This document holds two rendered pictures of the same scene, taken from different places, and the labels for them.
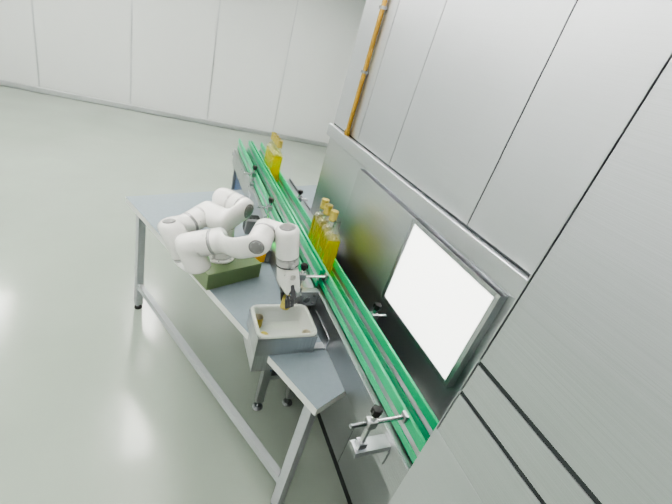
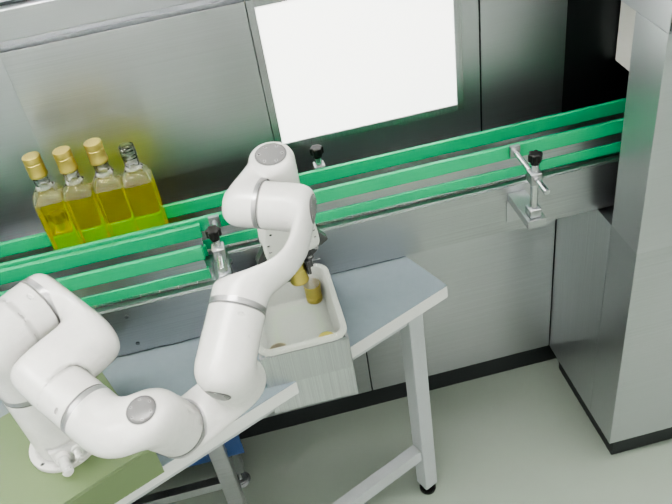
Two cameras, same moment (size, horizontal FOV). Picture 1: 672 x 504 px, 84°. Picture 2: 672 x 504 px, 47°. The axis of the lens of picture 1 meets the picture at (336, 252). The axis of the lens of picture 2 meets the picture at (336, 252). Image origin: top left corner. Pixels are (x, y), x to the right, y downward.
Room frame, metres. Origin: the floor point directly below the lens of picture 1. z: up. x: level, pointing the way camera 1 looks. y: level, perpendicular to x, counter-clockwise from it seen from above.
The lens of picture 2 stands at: (0.55, 1.10, 1.85)
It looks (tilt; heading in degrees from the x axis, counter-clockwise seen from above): 39 degrees down; 293
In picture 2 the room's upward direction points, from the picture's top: 10 degrees counter-clockwise
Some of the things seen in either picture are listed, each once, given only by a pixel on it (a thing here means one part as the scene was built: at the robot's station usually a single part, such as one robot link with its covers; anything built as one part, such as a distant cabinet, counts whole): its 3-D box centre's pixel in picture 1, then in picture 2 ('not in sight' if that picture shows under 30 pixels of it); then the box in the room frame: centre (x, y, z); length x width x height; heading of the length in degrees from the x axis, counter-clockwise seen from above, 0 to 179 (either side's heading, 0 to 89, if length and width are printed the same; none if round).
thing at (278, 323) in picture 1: (281, 327); (297, 321); (1.08, 0.11, 0.80); 0.22 x 0.17 x 0.09; 119
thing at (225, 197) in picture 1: (227, 208); (13, 347); (1.38, 0.48, 1.06); 0.13 x 0.10 x 0.16; 69
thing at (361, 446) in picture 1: (371, 435); (529, 193); (0.67, -0.24, 0.90); 0.17 x 0.05 x 0.23; 119
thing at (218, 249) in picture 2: (307, 277); (218, 247); (1.23, 0.08, 0.95); 0.17 x 0.03 x 0.12; 119
